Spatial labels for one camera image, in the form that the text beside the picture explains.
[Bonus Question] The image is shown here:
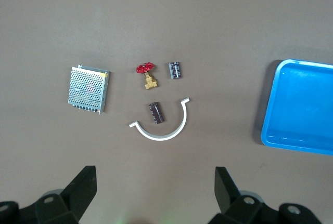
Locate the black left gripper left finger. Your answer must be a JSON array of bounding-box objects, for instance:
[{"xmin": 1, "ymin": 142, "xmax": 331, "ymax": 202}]
[{"xmin": 0, "ymin": 165, "xmax": 97, "ymax": 224}]

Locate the brass valve red handle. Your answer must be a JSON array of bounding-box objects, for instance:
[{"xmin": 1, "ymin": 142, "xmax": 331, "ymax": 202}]
[{"xmin": 135, "ymin": 62, "xmax": 159, "ymax": 90}]

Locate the white curved plastic bracket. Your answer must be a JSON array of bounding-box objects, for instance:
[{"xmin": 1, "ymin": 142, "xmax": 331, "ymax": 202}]
[{"xmin": 128, "ymin": 97, "xmax": 190, "ymax": 141}]

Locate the long dark brown capacitor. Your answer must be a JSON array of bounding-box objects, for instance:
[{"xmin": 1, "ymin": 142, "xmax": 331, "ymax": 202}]
[{"xmin": 148, "ymin": 101, "xmax": 165, "ymax": 125}]

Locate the perforated metal power supply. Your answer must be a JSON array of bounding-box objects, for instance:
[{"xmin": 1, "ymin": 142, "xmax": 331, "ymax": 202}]
[{"xmin": 68, "ymin": 64, "xmax": 111, "ymax": 115}]

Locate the brown table mat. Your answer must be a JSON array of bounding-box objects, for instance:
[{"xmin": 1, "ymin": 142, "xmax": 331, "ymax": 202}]
[{"xmin": 0, "ymin": 0, "xmax": 333, "ymax": 224}]

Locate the small black connector block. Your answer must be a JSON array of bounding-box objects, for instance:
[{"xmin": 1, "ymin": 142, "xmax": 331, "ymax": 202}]
[{"xmin": 168, "ymin": 61, "xmax": 183, "ymax": 80}]

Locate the blue plastic tray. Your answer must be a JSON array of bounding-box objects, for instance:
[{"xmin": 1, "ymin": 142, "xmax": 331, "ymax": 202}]
[{"xmin": 260, "ymin": 58, "xmax": 333, "ymax": 156}]

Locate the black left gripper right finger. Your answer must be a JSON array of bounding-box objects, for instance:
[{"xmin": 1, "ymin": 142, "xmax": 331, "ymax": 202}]
[{"xmin": 209, "ymin": 166, "xmax": 321, "ymax": 224}]

